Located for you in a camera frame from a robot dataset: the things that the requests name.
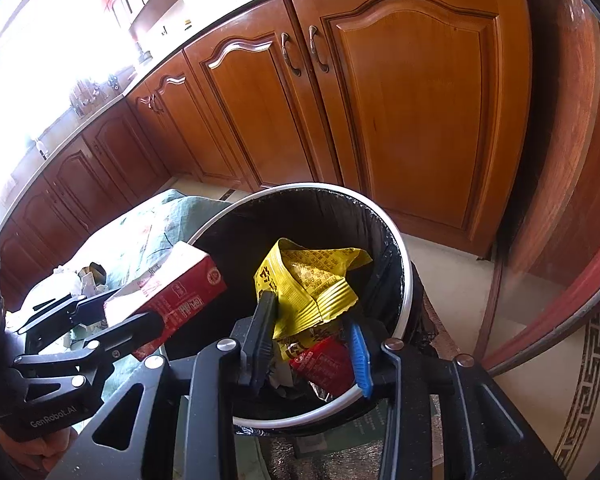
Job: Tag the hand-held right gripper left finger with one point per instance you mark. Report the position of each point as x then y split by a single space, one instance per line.
262 330

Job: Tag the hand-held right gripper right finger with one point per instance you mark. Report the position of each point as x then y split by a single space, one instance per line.
360 360

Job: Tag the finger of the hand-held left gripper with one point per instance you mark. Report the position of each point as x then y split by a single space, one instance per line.
125 332
75 310

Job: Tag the red snack wrapper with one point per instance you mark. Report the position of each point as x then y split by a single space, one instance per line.
325 365

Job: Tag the yellow snack wrapper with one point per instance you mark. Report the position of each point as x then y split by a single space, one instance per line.
310 280

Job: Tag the red and white carton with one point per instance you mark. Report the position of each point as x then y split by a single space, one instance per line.
180 280

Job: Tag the white bin with black liner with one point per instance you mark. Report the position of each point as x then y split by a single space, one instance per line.
330 220

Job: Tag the person's left hand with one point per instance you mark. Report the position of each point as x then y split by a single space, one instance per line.
30 456

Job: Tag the crumpled white wrapper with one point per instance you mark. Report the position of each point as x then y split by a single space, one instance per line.
67 280

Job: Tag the kitchen window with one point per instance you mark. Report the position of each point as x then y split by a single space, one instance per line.
30 60

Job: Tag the wooden lower cabinets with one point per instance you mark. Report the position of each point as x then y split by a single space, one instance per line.
415 110

